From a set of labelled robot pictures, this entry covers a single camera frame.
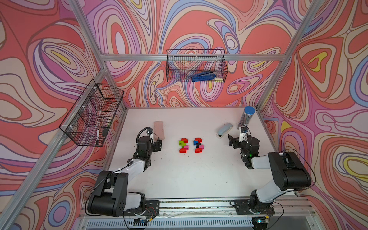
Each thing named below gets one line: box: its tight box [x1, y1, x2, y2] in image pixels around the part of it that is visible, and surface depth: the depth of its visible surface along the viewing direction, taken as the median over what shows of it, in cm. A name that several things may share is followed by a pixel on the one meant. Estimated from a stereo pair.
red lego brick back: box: [195, 147, 203, 154], surface depth 95 cm
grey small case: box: [216, 122, 233, 139], surface depth 103 cm
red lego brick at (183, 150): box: [179, 148, 187, 154], surface depth 95 cm
